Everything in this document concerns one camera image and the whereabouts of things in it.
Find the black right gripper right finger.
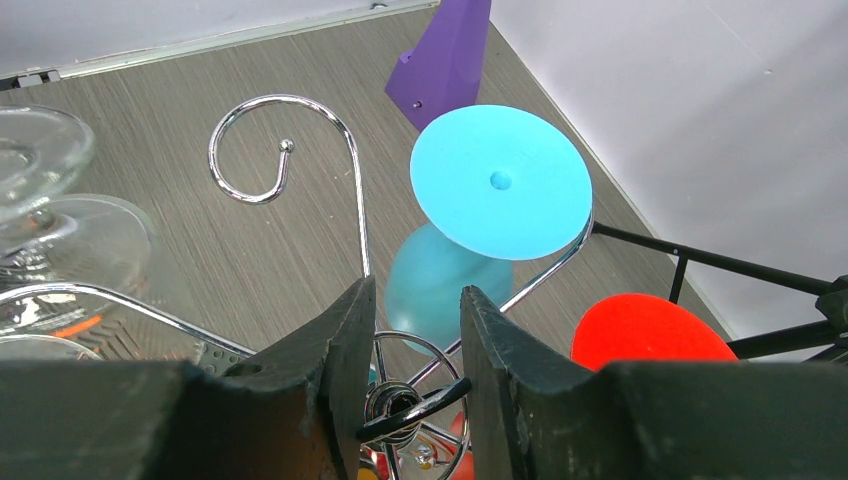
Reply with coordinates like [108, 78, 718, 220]
[460, 286, 847, 479]

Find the grey studded building plate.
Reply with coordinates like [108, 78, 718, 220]
[193, 341, 255, 376]

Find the clear wine glass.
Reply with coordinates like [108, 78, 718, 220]
[1, 105, 96, 256]
[1, 194, 202, 361]

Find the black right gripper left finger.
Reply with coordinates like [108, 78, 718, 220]
[1, 277, 376, 479]

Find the black music stand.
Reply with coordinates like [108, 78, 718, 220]
[592, 221, 847, 366]

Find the chrome wine glass rack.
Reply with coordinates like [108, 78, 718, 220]
[0, 93, 596, 480]

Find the purple plastic stand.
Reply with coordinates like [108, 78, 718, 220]
[385, 0, 492, 130]

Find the blue plastic wine glass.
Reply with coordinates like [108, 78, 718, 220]
[384, 105, 593, 349]

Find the red plastic wine glass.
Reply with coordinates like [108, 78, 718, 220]
[570, 293, 738, 371]

